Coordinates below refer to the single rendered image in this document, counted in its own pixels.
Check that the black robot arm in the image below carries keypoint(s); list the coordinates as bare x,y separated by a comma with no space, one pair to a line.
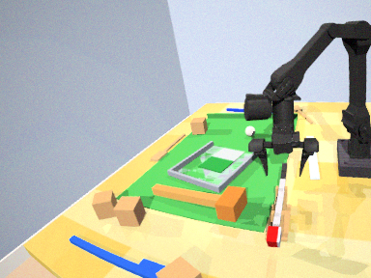
356,38

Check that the brown cube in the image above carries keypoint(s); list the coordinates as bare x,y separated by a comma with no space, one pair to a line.
199,126
179,269
104,204
130,211

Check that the white golf ball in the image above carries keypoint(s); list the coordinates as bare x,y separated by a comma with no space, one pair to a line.
250,131

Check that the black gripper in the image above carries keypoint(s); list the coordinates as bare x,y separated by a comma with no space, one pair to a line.
260,146

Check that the green flat mat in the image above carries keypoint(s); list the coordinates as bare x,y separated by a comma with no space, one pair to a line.
228,133

